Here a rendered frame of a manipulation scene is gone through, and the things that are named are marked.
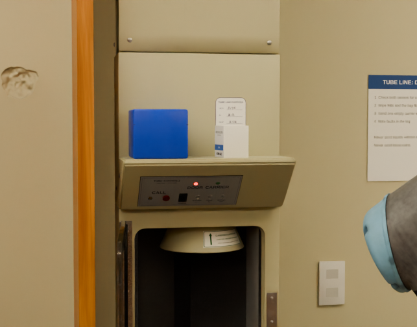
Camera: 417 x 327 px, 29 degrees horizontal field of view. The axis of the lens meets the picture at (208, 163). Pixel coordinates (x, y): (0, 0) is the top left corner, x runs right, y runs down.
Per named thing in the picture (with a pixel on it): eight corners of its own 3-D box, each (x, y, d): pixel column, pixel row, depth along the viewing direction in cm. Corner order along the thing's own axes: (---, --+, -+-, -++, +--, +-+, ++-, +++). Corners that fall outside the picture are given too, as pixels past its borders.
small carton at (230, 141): (214, 156, 156) (214, 125, 156) (238, 156, 158) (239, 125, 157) (223, 157, 151) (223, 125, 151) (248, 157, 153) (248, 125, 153)
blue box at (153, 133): (128, 156, 156) (128, 109, 155) (179, 156, 158) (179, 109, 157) (133, 159, 146) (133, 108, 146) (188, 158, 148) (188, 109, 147)
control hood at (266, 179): (117, 208, 157) (117, 156, 156) (280, 205, 163) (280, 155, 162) (122, 215, 145) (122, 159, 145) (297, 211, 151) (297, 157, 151)
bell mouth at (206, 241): (154, 241, 177) (154, 216, 177) (233, 239, 181) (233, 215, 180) (165, 254, 160) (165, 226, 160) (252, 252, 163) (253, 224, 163)
